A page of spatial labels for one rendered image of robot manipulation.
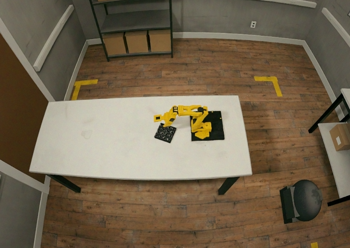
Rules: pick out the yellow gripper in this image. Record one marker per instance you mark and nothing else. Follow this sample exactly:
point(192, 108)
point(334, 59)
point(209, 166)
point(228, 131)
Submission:
point(158, 118)

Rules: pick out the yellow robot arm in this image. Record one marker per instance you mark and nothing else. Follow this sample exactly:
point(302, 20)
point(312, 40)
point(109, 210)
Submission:
point(196, 123)

